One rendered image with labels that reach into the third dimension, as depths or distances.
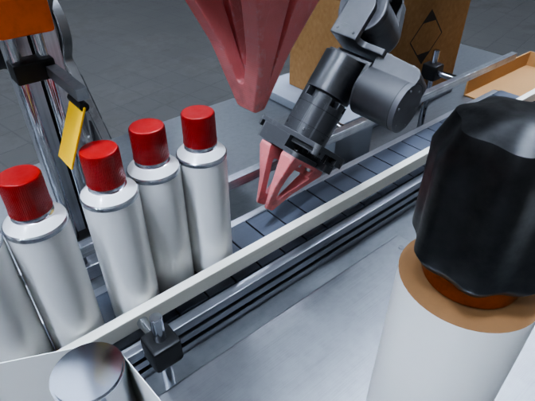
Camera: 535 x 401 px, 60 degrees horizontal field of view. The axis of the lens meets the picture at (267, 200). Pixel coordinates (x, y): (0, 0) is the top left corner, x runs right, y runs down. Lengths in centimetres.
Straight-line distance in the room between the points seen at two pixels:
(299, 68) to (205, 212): 65
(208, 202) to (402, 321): 25
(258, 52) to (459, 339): 20
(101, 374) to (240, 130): 75
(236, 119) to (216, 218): 53
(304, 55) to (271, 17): 87
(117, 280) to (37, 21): 24
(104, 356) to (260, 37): 18
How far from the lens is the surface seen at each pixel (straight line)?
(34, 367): 30
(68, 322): 48
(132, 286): 48
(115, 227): 43
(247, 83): 22
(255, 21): 19
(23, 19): 44
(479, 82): 124
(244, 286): 55
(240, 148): 90
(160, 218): 47
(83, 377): 27
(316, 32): 102
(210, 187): 47
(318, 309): 53
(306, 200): 68
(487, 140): 24
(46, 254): 42
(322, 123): 55
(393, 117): 52
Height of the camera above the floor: 128
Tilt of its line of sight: 37 degrees down
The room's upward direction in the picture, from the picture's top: straight up
